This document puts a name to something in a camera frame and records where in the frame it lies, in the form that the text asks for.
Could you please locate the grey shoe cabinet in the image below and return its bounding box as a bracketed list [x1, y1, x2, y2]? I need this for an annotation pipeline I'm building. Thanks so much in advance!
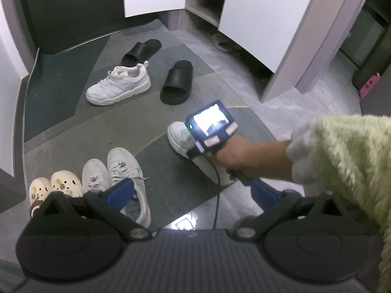
[180, 0, 376, 104]

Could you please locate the person's right hand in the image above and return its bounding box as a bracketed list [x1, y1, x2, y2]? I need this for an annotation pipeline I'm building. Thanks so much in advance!
[211, 136, 277, 183]

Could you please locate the white chunky sneaker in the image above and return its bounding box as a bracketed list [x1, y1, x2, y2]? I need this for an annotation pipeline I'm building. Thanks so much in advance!
[107, 147, 152, 229]
[82, 159, 112, 193]

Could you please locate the white sneaker with pink heel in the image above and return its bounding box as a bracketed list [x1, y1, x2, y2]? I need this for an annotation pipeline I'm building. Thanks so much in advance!
[86, 61, 152, 106]

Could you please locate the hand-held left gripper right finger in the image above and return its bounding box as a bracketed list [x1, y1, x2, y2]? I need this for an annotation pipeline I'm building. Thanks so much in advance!
[231, 178, 352, 240]

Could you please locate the black slide sandal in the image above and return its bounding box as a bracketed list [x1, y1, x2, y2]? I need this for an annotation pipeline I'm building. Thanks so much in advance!
[160, 60, 194, 105]
[121, 39, 162, 67]

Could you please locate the grey green floor mat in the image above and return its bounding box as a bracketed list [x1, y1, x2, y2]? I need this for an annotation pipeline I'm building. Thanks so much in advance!
[23, 18, 275, 220]

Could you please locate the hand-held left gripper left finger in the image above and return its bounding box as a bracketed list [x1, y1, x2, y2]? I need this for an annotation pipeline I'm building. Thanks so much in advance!
[31, 177, 152, 240]

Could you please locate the dark furniture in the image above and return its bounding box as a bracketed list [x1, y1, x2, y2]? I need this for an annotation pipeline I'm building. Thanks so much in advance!
[339, 0, 391, 116]

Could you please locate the dark entrance door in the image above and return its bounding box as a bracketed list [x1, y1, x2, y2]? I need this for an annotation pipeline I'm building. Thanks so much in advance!
[18, 0, 126, 55]

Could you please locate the grey slipper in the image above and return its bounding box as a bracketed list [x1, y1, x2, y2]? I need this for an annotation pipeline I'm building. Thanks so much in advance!
[211, 33, 234, 52]

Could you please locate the pink item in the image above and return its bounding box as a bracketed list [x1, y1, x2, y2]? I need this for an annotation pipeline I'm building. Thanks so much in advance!
[360, 73, 381, 98]

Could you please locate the cream clog with charms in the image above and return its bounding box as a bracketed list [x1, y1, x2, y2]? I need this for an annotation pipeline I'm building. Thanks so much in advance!
[29, 177, 52, 217]
[50, 170, 84, 197]

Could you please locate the person's right forearm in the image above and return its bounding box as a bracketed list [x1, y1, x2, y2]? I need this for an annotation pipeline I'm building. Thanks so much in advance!
[275, 114, 391, 293]

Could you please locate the white perforated low sneaker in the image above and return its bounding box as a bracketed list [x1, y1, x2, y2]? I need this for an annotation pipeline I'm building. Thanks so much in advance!
[167, 121, 236, 187]

